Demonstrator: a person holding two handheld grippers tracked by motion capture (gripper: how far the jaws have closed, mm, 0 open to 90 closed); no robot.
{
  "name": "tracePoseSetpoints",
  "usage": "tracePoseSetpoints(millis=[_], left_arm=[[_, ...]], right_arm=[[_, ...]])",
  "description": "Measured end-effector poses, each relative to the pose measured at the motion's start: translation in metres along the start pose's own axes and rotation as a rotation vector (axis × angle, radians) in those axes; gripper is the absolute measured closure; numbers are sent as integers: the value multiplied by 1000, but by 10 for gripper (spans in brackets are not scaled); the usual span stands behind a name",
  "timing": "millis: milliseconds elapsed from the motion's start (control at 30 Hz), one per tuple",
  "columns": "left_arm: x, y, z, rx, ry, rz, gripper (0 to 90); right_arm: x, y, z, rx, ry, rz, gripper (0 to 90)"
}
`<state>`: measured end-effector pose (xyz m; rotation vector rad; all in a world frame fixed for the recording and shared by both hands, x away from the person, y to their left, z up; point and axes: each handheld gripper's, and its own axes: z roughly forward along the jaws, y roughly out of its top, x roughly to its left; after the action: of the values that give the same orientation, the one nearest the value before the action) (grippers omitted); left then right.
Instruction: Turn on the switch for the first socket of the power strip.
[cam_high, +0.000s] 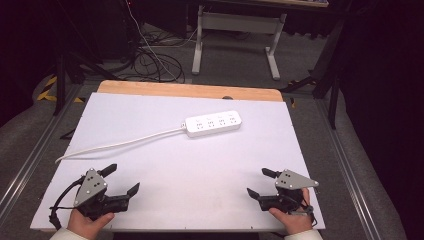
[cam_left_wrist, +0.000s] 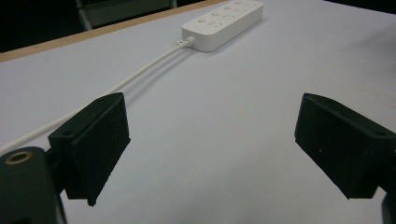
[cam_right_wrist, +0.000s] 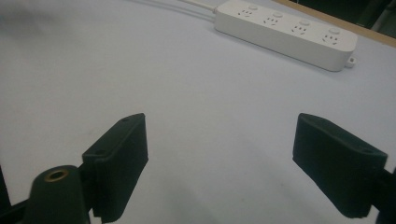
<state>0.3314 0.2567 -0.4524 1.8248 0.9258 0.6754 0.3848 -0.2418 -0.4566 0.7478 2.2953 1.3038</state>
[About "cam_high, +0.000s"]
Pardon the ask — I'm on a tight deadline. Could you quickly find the white table cover board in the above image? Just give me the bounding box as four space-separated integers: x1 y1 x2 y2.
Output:
29 92 326 233

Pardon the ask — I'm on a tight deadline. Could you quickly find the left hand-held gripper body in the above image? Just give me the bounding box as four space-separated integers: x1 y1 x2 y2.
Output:
73 167 131 221

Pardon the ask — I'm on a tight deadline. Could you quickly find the metal floor rail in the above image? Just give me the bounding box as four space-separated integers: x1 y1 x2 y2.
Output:
314 98 384 240
0 83 84 218

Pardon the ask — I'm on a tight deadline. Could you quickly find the black floor cables bundle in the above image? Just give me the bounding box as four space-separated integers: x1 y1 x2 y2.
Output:
114 29 201 84

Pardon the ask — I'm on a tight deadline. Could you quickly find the white power strip cable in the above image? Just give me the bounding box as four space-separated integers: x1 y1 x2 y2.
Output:
54 123 188 164

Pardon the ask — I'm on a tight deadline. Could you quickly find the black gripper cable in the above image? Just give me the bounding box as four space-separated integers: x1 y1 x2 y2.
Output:
288 204 317 224
47 175 86 232

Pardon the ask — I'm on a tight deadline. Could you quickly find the black metal stand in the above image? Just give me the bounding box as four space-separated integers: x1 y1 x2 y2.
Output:
52 0 121 117
279 13 348 130

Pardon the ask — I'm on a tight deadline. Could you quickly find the white power strip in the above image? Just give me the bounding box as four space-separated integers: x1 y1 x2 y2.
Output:
184 110 243 139

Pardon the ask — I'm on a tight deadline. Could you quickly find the person's right hand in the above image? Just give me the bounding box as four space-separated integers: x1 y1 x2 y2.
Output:
267 187 316 236

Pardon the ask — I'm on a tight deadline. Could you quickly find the person's left hand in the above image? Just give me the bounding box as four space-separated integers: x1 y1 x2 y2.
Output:
66 207 116 240

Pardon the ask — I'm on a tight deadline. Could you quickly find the thin white floor cable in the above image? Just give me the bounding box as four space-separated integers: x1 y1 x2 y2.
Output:
123 0 198 83

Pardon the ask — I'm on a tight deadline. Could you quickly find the white metal desk frame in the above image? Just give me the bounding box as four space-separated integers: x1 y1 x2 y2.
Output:
191 4 288 81

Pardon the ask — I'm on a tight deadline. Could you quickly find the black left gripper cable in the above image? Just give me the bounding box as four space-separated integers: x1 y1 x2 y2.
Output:
47 175 86 232

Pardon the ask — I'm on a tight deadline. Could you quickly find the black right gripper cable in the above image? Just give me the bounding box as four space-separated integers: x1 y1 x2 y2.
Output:
288 204 317 224

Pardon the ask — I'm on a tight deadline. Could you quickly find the yellow black floor tape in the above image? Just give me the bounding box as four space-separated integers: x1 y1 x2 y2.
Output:
36 75 86 104

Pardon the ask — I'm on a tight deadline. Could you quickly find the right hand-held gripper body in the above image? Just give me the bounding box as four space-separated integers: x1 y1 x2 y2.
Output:
258 168 320 215

